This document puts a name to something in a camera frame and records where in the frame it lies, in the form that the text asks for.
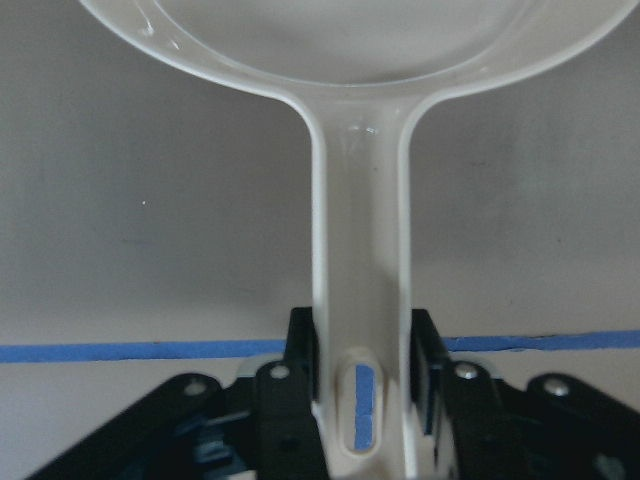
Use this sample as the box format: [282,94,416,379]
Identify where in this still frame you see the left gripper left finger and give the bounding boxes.
[32,307,329,479]

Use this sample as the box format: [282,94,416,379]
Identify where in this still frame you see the beige plastic dustpan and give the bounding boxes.
[86,1,634,479]

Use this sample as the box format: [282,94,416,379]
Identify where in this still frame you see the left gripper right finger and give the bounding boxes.
[410,309,639,479]

